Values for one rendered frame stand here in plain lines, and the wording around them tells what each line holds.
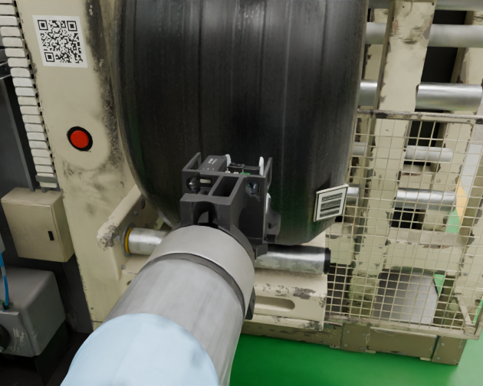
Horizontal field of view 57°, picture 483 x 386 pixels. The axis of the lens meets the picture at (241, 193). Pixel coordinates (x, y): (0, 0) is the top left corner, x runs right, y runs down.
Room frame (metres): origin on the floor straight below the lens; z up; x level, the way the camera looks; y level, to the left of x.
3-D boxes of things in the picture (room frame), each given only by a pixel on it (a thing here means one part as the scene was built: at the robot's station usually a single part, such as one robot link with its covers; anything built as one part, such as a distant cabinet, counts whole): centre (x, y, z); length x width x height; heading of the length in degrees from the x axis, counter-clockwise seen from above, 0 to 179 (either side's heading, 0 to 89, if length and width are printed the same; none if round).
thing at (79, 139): (0.70, 0.27, 1.06); 0.03 x 0.02 x 0.03; 80
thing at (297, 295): (0.60, 0.03, 0.83); 0.36 x 0.09 x 0.06; 80
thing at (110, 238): (0.77, 0.18, 0.90); 0.40 x 0.03 x 0.10; 170
